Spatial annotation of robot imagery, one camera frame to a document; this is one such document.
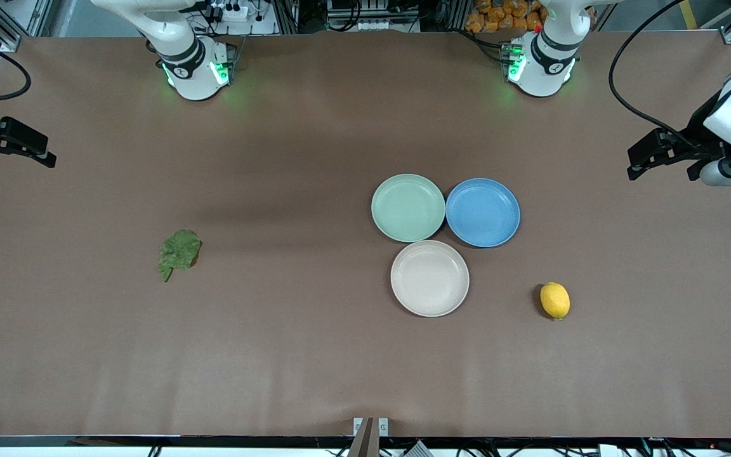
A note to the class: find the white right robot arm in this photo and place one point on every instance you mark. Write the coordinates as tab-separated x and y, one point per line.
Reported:
191	70

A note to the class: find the yellow lemon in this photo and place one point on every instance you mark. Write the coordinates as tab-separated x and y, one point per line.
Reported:
554	299

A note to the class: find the light green plate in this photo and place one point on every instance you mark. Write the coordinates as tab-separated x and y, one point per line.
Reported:
407	208

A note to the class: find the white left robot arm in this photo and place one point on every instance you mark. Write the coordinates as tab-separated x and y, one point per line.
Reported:
546	66

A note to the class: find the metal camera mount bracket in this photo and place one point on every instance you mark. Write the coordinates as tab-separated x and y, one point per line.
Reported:
370	435

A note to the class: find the beige plate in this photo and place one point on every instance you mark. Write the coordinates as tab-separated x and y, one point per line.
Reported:
429	278

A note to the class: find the white power strip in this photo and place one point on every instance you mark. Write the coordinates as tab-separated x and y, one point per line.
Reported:
229	11

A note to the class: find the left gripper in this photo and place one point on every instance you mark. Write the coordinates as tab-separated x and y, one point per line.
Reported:
699	138

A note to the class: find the blue plate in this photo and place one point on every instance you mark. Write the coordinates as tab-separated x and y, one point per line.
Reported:
483	212

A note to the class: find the black equipment rack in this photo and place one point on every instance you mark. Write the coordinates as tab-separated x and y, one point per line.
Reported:
372	13

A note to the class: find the green lettuce leaf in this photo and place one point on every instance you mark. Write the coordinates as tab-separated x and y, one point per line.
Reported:
178	251

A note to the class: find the bag of orange fruit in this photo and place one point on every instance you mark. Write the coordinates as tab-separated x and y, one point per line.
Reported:
499	16

